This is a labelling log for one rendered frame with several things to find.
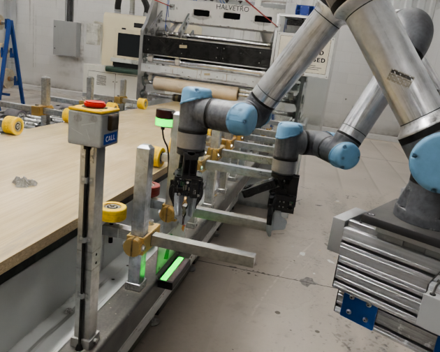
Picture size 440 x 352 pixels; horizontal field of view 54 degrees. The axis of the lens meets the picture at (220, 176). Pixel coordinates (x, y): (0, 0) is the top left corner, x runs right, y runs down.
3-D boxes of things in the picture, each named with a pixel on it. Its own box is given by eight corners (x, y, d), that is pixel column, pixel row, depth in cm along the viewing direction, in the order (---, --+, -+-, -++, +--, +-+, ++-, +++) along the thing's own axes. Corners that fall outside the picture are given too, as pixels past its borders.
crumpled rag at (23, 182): (41, 186, 131) (41, 179, 130) (17, 188, 126) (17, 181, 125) (30, 178, 137) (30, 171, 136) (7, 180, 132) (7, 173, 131)
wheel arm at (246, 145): (292, 155, 207) (293, 148, 206) (292, 156, 204) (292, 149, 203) (193, 139, 217) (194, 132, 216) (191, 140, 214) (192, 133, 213)
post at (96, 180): (99, 339, 97) (109, 143, 85) (87, 352, 92) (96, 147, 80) (81, 334, 98) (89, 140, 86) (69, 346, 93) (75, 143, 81)
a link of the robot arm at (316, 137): (343, 162, 128) (310, 160, 125) (325, 154, 138) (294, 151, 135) (348, 136, 126) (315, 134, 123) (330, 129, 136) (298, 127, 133)
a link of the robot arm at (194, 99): (205, 90, 100) (174, 85, 104) (200, 136, 103) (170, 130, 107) (221, 89, 107) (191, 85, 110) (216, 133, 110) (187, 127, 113)
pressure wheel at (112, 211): (118, 235, 129) (121, 198, 126) (128, 246, 122) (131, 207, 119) (91, 238, 124) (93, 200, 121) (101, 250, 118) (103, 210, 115)
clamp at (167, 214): (186, 211, 148) (188, 197, 147) (173, 224, 135) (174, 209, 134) (171, 207, 149) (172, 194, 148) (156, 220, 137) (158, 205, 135)
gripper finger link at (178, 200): (170, 230, 111) (174, 196, 109) (171, 221, 117) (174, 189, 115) (183, 231, 112) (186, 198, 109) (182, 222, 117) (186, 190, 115)
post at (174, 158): (174, 253, 145) (188, 112, 132) (170, 258, 142) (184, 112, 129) (164, 251, 146) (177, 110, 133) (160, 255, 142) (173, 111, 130)
